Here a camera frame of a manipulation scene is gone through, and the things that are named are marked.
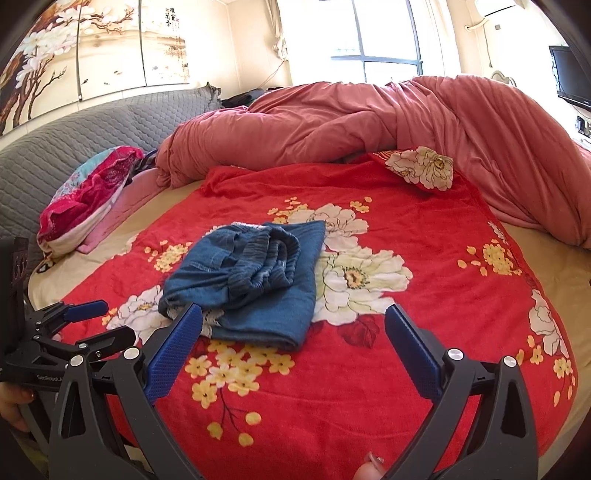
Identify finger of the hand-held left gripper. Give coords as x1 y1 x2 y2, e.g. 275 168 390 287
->
28 299 110 341
33 326 138 365

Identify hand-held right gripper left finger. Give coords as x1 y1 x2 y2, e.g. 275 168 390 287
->
46 302 206 480

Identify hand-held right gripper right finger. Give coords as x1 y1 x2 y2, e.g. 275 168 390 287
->
384 303 540 480

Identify blue pants with lace trim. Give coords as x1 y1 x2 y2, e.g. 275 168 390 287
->
158 220 328 352

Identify person's left hand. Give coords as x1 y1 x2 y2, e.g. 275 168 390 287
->
0 382 37 433

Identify person's right hand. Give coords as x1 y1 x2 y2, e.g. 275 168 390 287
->
353 451 387 480

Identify red floral blanket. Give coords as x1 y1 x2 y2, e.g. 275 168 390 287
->
60 148 579 480

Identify pink pillow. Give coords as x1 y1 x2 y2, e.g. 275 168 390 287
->
76 173 163 256

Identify colourful floral pillow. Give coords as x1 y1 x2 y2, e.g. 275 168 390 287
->
37 145 147 256

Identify grey quilted headboard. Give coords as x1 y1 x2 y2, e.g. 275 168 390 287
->
0 82 223 266

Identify salmon pink quilt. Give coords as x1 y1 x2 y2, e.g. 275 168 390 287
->
154 74 591 253

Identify black object behind quilt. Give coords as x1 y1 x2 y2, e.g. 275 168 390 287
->
221 90 260 110

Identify window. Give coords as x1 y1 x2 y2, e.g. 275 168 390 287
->
329 0 424 85

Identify black television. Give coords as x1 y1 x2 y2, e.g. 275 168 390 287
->
549 45 591 112

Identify white air conditioner pipe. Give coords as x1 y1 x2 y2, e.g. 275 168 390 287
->
464 16 496 71

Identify white tied curtain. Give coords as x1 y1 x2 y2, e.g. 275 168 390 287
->
272 0 291 62

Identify white air conditioner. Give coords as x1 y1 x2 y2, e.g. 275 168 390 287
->
473 0 519 18

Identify floral wall painting panel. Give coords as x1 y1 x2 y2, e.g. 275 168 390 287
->
75 0 147 102
140 0 192 88
0 0 80 137

